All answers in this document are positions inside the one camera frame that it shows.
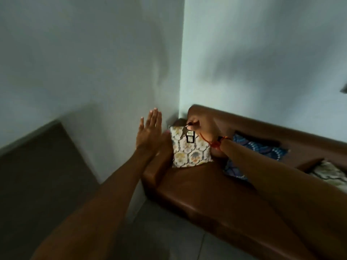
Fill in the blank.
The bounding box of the person's left hand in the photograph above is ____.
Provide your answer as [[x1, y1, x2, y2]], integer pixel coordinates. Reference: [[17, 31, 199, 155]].
[[136, 108, 170, 158]]

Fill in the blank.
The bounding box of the person's right hand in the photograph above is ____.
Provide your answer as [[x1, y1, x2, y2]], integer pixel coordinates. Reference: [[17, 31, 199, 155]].
[[186, 111, 226, 155]]

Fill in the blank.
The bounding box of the person's right forearm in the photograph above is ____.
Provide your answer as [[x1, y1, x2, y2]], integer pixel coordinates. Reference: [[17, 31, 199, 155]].
[[219, 137, 347, 260]]

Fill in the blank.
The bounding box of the person's left forearm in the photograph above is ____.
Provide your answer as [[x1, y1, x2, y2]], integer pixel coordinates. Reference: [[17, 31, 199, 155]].
[[31, 149, 160, 260]]

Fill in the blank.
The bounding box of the white floral cushion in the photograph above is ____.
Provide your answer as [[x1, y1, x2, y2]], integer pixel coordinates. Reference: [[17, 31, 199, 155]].
[[169, 125, 214, 168]]

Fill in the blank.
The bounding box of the brown leather sofa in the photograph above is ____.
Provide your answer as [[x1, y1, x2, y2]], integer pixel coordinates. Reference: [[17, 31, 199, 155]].
[[141, 104, 347, 260]]

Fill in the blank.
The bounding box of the blue patterned cushion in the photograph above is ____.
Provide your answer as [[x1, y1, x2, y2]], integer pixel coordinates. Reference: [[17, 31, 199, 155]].
[[223, 133, 289, 182]]

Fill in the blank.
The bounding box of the green and cream cushion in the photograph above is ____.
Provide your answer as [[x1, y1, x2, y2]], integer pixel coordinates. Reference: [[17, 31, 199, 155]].
[[309, 160, 347, 194]]

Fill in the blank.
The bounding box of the red thread wrist bracelet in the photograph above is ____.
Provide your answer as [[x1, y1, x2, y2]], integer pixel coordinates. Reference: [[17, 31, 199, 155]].
[[199, 132, 232, 149]]

